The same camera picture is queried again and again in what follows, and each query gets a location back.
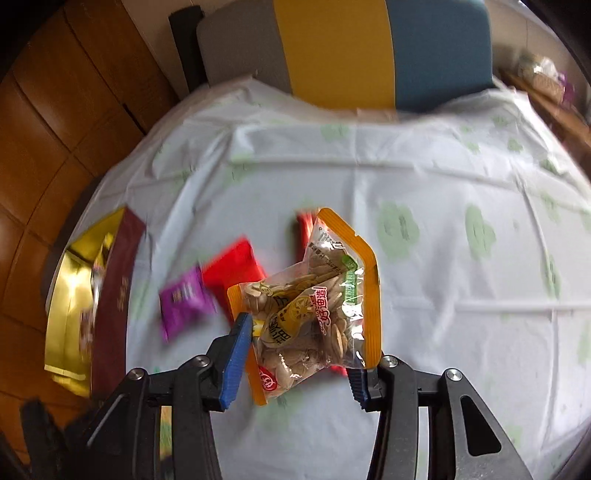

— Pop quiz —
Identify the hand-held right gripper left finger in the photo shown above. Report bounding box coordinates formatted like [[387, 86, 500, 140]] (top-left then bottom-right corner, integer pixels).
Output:
[[85, 313, 254, 480]]

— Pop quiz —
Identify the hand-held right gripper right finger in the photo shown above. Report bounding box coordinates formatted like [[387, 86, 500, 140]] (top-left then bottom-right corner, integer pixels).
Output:
[[348, 355, 532, 480]]

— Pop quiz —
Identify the purple snack packet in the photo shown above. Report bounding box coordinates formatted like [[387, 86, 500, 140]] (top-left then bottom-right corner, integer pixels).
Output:
[[158, 268, 217, 342]]

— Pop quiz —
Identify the large red snack packet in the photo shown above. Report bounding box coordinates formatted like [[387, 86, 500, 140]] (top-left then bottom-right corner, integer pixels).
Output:
[[202, 237, 269, 321]]

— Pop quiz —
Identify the orange-edged seed packet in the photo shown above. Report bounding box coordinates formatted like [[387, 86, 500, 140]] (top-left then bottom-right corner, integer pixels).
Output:
[[227, 208, 383, 407]]

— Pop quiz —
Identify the gold tin box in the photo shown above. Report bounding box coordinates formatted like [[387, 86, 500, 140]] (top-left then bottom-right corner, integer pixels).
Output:
[[44, 206, 147, 400]]

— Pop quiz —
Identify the small red foil candy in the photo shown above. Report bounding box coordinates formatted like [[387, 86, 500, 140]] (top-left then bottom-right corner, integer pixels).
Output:
[[295, 211, 319, 264]]

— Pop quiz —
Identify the white green-print tablecloth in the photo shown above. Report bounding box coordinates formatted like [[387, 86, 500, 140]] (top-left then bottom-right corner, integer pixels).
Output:
[[60, 76, 591, 480]]

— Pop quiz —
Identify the wooden side desk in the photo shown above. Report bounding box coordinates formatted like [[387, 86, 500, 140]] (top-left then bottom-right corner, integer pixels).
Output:
[[499, 67, 591, 153]]

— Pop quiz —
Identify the grey yellow blue chair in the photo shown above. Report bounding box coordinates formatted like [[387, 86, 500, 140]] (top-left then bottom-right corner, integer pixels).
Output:
[[196, 0, 492, 114]]

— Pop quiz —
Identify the tissue box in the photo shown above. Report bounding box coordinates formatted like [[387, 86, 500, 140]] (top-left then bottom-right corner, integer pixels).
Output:
[[517, 51, 566, 100]]

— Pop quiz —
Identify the small purple box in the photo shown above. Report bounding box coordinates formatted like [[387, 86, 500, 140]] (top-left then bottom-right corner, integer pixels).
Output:
[[558, 71, 578, 109]]

